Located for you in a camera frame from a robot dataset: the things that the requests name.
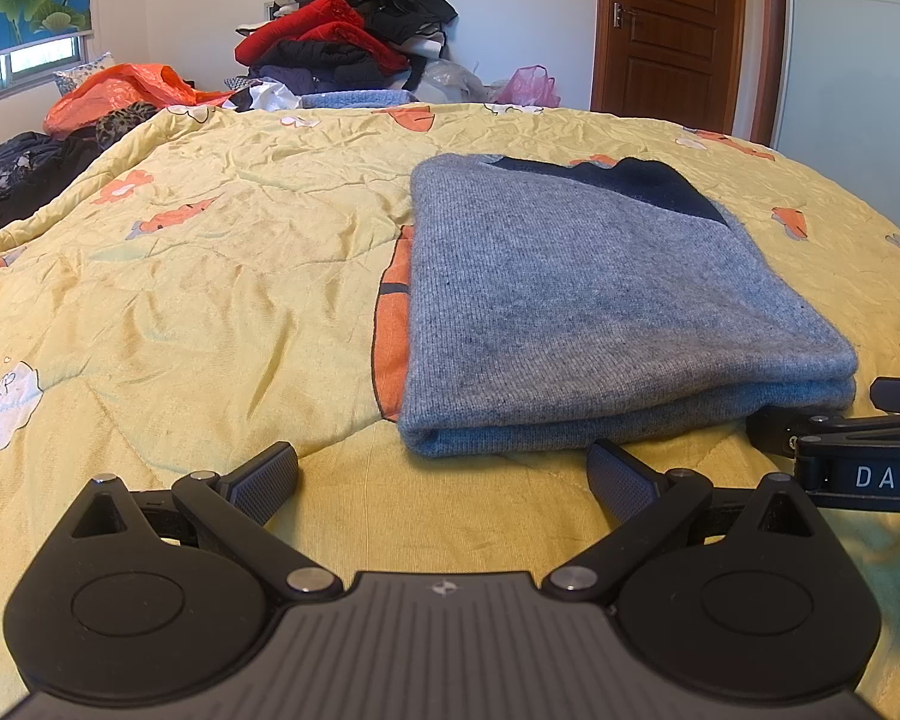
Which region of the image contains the pink plastic bag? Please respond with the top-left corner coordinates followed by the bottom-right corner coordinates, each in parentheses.
top-left (487, 66), bottom-right (563, 110)

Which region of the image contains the dark floral cloth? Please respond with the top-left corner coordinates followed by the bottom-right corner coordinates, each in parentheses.
top-left (0, 131), bottom-right (106, 245)

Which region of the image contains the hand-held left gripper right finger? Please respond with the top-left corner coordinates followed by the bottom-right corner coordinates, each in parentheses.
top-left (540, 437), bottom-right (820, 605)

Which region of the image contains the yellow printed quilt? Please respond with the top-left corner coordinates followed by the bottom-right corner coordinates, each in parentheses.
top-left (0, 101), bottom-right (900, 720)

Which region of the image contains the leopard print cloth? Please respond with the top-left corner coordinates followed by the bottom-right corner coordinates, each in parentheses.
top-left (94, 101), bottom-right (158, 149)

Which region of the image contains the light blue folded cloth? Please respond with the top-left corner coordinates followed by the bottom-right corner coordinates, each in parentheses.
top-left (300, 88), bottom-right (417, 110)

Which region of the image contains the grey plastic bag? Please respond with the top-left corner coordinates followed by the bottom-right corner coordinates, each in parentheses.
top-left (418, 60), bottom-right (488, 104)

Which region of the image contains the brown wooden door frame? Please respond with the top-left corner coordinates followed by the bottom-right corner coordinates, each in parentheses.
top-left (742, 0), bottom-right (788, 147)

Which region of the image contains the white crumpled plastic bag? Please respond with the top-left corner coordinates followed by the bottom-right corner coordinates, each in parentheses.
top-left (229, 77), bottom-right (305, 113)

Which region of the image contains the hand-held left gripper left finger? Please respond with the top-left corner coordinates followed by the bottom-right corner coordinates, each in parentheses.
top-left (67, 441), bottom-right (346, 602)

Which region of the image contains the pile of dark and red clothes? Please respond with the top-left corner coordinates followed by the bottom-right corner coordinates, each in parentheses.
top-left (234, 0), bottom-right (460, 95)

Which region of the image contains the floral pillow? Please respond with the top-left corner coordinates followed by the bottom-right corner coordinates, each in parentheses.
top-left (52, 52), bottom-right (115, 95)

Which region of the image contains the grey sweater with navy sleeves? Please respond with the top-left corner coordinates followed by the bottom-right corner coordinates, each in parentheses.
top-left (397, 154), bottom-right (860, 460)

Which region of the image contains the window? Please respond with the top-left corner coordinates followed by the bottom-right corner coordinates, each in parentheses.
top-left (0, 34), bottom-right (83, 98)

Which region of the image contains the brown wooden door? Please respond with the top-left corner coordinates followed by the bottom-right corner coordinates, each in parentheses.
top-left (591, 0), bottom-right (747, 137)

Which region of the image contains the orange plastic bag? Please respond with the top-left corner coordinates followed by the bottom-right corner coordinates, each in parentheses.
top-left (43, 64), bottom-right (237, 140)

